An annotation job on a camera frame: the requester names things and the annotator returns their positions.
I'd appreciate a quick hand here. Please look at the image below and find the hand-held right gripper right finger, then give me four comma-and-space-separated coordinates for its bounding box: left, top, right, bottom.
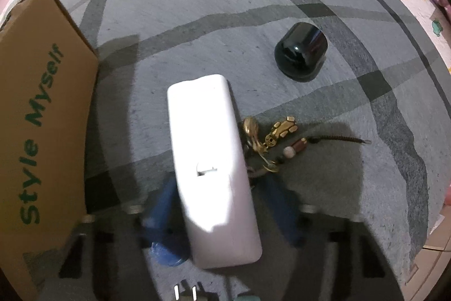
260, 177, 406, 301

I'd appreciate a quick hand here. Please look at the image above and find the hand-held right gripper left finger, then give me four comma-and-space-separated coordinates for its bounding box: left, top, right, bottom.
39, 176, 187, 301

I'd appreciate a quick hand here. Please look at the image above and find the blue key fob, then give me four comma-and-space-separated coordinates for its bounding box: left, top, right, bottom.
150, 241, 185, 267

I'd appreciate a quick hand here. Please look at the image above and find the white power bank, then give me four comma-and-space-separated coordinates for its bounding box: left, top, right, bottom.
167, 74, 263, 269

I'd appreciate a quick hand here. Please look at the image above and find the small white charger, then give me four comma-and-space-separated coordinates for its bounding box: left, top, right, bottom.
173, 283, 200, 301

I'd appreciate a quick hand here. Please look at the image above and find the brown cardboard box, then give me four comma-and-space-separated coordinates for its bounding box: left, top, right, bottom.
0, 0, 100, 301

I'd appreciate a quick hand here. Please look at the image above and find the black round jar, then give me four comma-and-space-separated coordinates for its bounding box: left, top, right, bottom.
274, 22, 328, 82

